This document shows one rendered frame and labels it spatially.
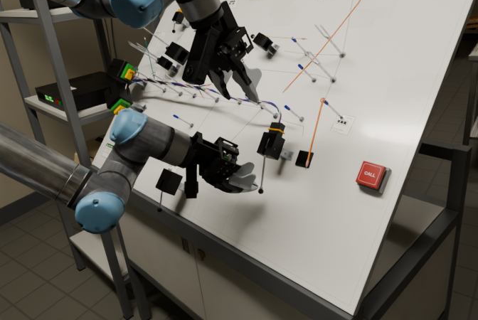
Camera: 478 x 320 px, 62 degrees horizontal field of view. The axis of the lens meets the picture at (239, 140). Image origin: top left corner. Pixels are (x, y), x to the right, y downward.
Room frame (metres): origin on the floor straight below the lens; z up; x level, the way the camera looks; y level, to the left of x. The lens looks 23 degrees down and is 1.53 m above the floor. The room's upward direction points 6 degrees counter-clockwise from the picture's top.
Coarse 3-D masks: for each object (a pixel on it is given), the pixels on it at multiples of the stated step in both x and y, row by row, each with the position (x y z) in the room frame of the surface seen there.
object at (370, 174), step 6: (366, 162) 0.76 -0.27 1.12; (366, 168) 0.76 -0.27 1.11; (372, 168) 0.75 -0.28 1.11; (378, 168) 0.74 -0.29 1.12; (384, 168) 0.73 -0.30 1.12; (360, 174) 0.75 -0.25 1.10; (366, 174) 0.75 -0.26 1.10; (372, 174) 0.74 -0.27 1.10; (378, 174) 0.73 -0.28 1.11; (360, 180) 0.75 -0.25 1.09; (366, 180) 0.74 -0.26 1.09; (372, 180) 0.73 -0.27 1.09; (378, 180) 0.72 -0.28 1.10; (372, 186) 0.72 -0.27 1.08; (378, 186) 0.72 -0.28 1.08
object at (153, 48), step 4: (156, 32) 1.72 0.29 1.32; (160, 32) 1.70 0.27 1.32; (164, 32) 1.68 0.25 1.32; (160, 36) 1.69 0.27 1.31; (156, 40) 1.69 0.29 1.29; (152, 44) 1.69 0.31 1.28; (156, 44) 1.67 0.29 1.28; (160, 44) 1.65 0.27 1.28; (152, 48) 1.67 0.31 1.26; (156, 48) 1.65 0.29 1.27; (152, 52) 1.66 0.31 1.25; (156, 52) 1.63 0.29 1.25; (148, 56) 1.66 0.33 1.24; (152, 56) 1.64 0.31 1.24
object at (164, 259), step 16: (128, 208) 1.36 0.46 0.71; (128, 224) 1.39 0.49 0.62; (144, 224) 1.28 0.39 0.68; (160, 224) 1.19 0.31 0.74; (128, 240) 1.42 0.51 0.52; (144, 240) 1.31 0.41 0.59; (160, 240) 1.21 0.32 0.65; (176, 240) 1.12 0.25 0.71; (128, 256) 1.45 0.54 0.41; (144, 256) 1.33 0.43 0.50; (160, 256) 1.23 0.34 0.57; (176, 256) 1.14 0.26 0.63; (192, 256) 1.06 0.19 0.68; (160, 272) 1.25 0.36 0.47; (176, 272) 1.16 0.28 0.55; (192, 272) 1.08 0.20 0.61; (176, 288) 1.17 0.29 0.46; (192, 288) 1.09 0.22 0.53; (192, 304) 1.11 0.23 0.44
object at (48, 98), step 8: (104, 72) 1.99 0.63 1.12; (72, 80) 1.88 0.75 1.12; (80, 80) 1.86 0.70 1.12; (88, 80) 1.84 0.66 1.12; (96, 80) 1.82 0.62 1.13; (104, 80) 1.80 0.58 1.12; (112, 80) 1.79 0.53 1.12; (40, 88) 1.79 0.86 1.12; (48, 88) 1.77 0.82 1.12; (56, 88) 1.75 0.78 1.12; (72, 88) 1.72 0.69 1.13; (80, 88) 1.70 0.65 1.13; (88, 88) 1.69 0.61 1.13; (96, 88) 1.67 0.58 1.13; (104, 88) 1.66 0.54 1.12; (40, 96) 1.78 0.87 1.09; (48, 96) 1.70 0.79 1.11; (56, 96) 1.62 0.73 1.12; (80, 96) 1.59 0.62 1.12; (88, 96) 1.61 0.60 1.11; (96, 96) 1.64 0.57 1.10; (104, 96) 1.66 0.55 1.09; (48, 104) 1.72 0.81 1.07; (56, 104) 1.64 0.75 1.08; (80, 104) 1.59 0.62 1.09; (88, 104) 1.61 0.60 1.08; (96, 104) 1.63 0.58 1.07
